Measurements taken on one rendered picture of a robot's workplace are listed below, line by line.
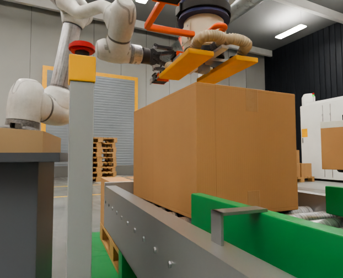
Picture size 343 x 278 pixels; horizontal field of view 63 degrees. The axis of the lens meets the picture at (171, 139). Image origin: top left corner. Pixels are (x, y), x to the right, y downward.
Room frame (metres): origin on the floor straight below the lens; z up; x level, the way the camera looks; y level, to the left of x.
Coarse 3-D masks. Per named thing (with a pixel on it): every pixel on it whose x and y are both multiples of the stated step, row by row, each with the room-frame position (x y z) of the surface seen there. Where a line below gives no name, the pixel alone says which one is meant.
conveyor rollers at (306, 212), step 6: (156, 204) 1.10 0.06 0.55; (168, 210) 1.01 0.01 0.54; (294, 210) 1.00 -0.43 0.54; (300, 210) 1.00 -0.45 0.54; (306, 210) 1.01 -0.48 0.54; (312, 210) 1.02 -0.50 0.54; (180, 216) 0.93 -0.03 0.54; (294, 216) 0.88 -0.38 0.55; (300, 216) 0.89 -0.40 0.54; (306, 216) 0.90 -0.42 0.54; (312, 216) 0.90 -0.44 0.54; (318, 216) 0.91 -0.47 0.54; (324, 216) 0.92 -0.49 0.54; (330, 216) 0.93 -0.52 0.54; (318, 222) 0.80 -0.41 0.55; (324, 222) 0.81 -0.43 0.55; (330, 222) 0.81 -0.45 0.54; (336, 222) 0.82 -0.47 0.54; (342, 222) 0.83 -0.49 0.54; (342, 228) 0.72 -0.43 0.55
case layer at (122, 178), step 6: (102, 180) 2.50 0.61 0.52; (108, 180) 2.23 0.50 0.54; (114, 180) 2.23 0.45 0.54; (120, 180) 2.23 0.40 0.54; (126, 180) 2.22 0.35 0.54; (132, 180) 2.22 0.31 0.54; (102, 186) 2.50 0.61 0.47; (102, 192) 2.50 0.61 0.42; (102, 198) 2.49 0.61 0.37; (102, 204) 2.49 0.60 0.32; (102, 210) 2.48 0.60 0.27; (102, 216) 2.48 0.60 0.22; (102, 222) 2.47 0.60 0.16
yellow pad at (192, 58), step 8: (184, 56) 0.99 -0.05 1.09; (192, 56) 0.99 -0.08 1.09; (200, 56) 0.99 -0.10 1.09; (208, 56) 0.99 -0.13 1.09; (176, 64) 1.07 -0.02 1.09; (184, 64) 1.07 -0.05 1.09; (192, 64) 1.07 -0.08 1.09; (200, 64) 1.07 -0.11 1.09; (168, 72) 1.17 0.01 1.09; (176, 72) 1.17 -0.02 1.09; (184, 72) 1.17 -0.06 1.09; (176, 80) 1.29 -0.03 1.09
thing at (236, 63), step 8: (232, 56) 1.11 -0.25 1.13; (240, 56) 1.02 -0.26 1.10; (224, 64) 1.09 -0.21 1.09; (232, 64) 1.07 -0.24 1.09; (240, 64) 1.07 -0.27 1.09; (248, 64) 1.07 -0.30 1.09; (216, 72) 1.17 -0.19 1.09; (224, 72) 1.17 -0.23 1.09; (232, 72) 1.17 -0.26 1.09; (200, 80) 1.30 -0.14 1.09; (208, 80) 1.29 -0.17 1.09; (216, 80) 1.29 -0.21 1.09
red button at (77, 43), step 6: (72, 42) 0.73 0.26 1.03; (78, 42) 0.72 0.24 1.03; (84, 42) 0.73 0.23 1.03; (72, 48) 0.74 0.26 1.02; (78, 48) 0.73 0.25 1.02; (84, 48) 0.73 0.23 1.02; (90, 48) 0.74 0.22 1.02; (78, 54) 0.74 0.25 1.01; (84, 54) 0.74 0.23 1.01; (90, 54) 0.77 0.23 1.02
